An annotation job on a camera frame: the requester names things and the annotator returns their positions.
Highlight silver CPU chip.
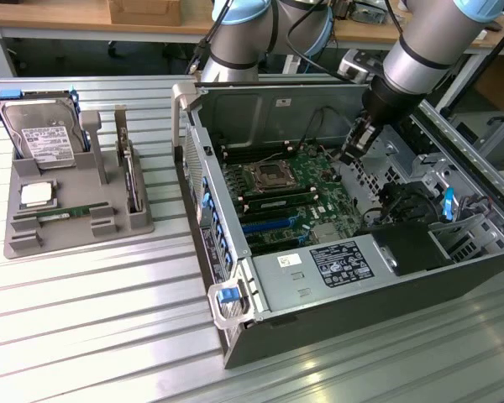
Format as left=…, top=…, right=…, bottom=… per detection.
left=20, top=183, right=56, bottom=207

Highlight black wire bundle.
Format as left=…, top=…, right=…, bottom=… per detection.
left=363, top=182, right=440, bottom=230

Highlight CPU socket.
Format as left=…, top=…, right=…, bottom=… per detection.
left=242, top=160, right=300, bottom=194

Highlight brown cardboard box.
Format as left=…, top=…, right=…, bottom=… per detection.
left=108, top=0, right=182, bottom=25
left=472, top=66, right=504, bottom=113

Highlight open black PC case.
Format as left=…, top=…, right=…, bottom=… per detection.
left=171, top=77, right=504, bottom=370

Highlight wooden desk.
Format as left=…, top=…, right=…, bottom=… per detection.
left=0, top=0, right=213, bottom=79
left=331, top=0, right=504, bottom=113

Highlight silver chipset heatsink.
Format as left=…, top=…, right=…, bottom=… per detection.
left=312, top=222, right=345, bottom=244

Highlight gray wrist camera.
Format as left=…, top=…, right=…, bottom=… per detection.
left=338, top=48, right=384, bottom=84

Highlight thin black wire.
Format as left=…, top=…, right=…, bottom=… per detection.
left=300, top=105, right=354, bottom=146

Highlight hard disk with blue carrier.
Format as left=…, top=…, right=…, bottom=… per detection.
left=0, top=86, right=89, bottom=171

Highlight black plastic fan shroud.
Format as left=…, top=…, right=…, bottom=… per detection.
left=359, top=222, right=454, bottom=277

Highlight silver metal disk bay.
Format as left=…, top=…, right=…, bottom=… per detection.
left=340, top=113, right=504, bottom=262

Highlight gray metal drive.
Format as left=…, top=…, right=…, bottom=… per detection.
left=350, top=6, right=390, bottom=24

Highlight gray parts rack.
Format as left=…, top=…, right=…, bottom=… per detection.
left=3, top=109, right=155, bottom=260

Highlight blue expansion slot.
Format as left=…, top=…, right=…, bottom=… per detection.
left=241, top=217, right=302, bottom=235

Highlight black expansion slot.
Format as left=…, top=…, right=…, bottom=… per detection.
left=239, top=208, right=290, bottom=224

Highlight blue disk bay tab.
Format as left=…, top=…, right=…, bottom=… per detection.
left=442, top=187, right=455, bottom=222

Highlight black RAM slot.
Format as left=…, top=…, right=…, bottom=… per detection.
left=223, top=153, right=295, bottom=164
left=236, top=187, right=314, bottom=200
left=222, top=149, right=293, bottom=160
left=221, top=145, right=291, bottom=156
left=219, top=141, right=290, bottom=152

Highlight black tripod pole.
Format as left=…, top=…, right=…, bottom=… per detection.
left=438, top=18, right=504, bottom=118

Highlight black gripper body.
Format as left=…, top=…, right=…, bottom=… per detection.
left=360, top=76, right=424, bottom=128

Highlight green motherboard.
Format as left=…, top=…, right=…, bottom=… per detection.
left=216, top=140, right=365, bottom=257

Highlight silver power supply unit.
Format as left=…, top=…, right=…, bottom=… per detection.
left=251, top=233, right=398, bottom=314

